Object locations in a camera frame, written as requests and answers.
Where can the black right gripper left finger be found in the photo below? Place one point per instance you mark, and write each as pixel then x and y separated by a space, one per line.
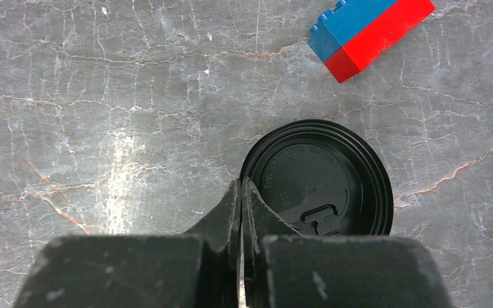
pixel 219 277

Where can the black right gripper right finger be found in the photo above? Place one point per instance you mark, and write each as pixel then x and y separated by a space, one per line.
pixel 273 254

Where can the black plastic cup lid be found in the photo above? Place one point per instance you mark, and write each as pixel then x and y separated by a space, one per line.
pixel 322 179

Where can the blue toy brick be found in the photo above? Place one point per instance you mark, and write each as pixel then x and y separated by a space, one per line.
pixel 335 27

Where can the red toy brick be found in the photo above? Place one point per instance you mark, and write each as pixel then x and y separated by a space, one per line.
pixel 376 38

